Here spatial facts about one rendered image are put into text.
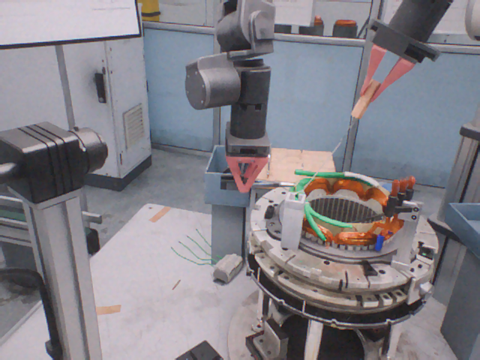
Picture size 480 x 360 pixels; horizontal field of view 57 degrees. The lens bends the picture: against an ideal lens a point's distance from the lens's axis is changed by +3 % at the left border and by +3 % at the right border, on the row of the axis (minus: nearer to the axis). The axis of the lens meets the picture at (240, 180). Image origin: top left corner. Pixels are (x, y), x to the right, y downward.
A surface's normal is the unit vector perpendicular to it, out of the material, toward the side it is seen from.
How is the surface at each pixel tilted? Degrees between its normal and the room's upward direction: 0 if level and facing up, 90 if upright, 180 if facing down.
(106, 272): 0
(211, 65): 71
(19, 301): 0
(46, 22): 83
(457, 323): 90
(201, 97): 89
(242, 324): 0
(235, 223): 90
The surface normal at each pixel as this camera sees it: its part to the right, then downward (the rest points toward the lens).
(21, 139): 0.04, -0.89
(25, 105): -0.28, 0.43
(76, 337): 0.75, 0.33
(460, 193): -0.80, 0.25
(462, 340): -1.00, -0.01
